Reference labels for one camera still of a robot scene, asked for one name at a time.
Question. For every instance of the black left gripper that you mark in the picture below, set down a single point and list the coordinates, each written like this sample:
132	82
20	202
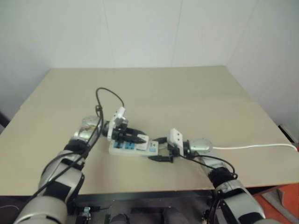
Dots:
120	134

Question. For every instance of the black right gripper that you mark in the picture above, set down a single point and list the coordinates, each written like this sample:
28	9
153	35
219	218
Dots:
174	152

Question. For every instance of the white charger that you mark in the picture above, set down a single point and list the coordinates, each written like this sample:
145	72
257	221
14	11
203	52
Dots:
143	146

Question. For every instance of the white power strip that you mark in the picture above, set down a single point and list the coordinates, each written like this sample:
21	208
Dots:
130	153

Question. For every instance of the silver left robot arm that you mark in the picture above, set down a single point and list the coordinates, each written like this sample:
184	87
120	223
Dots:
61	173

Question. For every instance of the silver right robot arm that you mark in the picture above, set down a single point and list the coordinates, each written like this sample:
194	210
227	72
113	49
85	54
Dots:
203	146

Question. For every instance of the dark rounded shape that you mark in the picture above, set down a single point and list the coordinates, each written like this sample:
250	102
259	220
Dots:
119	219

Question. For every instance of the small metal clamp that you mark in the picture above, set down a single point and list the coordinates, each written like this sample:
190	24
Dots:
86	212

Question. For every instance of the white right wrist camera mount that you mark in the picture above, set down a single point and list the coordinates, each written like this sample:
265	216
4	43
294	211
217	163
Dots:
175	137

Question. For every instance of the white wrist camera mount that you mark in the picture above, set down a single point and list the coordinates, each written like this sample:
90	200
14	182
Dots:
116	121
175	137

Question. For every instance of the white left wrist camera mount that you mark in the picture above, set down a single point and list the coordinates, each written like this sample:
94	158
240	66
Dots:
116	121

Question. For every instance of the dark object at wall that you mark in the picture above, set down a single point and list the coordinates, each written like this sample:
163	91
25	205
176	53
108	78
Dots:
2	119

